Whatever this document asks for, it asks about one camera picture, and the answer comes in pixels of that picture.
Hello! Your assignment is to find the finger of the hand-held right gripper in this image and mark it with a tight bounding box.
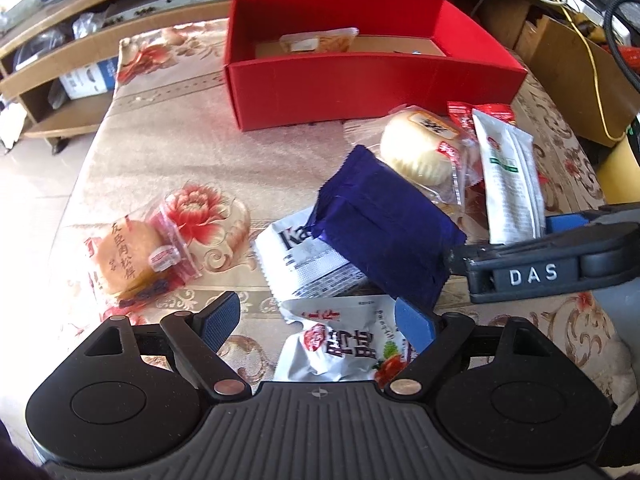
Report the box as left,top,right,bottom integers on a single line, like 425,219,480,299
545,204,640,241
444,232,640,305

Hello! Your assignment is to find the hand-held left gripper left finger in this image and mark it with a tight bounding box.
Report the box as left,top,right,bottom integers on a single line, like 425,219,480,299
85,291,252,404

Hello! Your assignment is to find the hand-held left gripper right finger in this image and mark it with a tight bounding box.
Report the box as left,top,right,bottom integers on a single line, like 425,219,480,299
382,297,552,402

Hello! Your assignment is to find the white packet with red print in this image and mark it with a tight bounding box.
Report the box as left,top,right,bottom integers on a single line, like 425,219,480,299
274,294,421,386

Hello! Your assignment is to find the tan snack packet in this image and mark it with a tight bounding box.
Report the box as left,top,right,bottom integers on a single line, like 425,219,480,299
435,187,493,246

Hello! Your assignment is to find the grey snack packet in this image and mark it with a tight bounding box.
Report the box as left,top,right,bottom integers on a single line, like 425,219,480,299
254,209,371,301

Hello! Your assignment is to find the dark blue snack packet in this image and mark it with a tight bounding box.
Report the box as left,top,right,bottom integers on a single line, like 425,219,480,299
305,145,467,311

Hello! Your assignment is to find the brown round pastry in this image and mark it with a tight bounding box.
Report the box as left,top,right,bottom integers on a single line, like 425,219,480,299
85,199,203,310

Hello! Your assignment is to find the red snack packet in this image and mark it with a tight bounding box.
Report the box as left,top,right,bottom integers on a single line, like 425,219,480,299
446,101,481,141

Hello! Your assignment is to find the white round pastry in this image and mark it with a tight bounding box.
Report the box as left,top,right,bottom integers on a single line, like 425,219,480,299
345,104,483,206

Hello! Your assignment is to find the red cardboard box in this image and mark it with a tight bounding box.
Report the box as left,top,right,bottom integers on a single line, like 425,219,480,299
222,0,529,133

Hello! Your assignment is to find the long white red-topped packet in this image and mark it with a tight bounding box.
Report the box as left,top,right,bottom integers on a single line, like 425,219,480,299
471,102,547,246

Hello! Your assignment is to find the floral tablecloth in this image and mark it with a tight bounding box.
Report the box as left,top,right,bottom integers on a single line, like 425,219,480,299
47,17,640,411

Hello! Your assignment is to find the open cardboard box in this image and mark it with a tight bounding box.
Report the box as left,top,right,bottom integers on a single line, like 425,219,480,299
515,15,633,148

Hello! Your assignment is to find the brown cardboard sheet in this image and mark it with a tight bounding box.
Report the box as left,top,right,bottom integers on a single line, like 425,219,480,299
255,35,448,59

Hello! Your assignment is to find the blue and white box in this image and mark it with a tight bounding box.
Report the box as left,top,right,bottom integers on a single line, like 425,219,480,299
60,57,119,101

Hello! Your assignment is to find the white plastic bag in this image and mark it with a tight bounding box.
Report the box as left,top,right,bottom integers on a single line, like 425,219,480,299
0,102,27,156

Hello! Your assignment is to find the pale wrapped pastry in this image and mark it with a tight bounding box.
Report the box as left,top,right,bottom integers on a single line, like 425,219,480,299
279,26,360,56

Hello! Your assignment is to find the wooden shelf unit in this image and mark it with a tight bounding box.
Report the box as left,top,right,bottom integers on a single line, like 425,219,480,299
0,0,533,153

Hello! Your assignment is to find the clear plastic bag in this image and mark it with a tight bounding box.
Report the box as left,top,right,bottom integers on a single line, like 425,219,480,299
15,30,66,68
72,10,108,41

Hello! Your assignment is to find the yellow cable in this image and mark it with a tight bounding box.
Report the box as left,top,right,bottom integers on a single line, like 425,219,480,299
520,0,631,142

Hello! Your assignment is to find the black cable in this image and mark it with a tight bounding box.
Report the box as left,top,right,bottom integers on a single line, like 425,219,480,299
602,0,640,106

